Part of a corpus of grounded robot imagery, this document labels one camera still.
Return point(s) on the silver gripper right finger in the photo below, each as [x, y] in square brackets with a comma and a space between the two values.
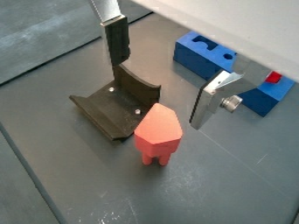
[219, 93]

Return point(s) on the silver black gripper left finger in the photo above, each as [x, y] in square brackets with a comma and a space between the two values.
[114, 29]

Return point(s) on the red three prong block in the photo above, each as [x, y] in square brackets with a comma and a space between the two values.
[158, 135]

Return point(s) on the red hexagonal prism peg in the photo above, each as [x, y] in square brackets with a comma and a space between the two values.
[274, 77]

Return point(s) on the black curved holder stand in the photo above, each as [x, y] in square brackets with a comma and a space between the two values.
[119, 105]

